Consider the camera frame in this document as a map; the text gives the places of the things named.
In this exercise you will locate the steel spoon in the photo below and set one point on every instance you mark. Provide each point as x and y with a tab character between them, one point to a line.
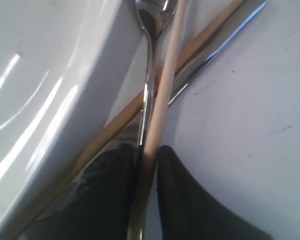
154	17

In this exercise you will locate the white square plate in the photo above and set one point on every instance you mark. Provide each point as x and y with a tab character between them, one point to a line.
65	71

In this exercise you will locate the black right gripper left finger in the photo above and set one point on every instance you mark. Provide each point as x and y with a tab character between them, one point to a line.
101	211

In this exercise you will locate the steel knife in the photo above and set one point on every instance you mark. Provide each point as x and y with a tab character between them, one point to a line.
184	76

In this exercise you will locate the wooden chopstick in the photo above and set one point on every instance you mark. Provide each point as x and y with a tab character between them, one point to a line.
135	106
163	92

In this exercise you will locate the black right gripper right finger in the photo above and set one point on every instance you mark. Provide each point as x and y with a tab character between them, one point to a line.
188	212

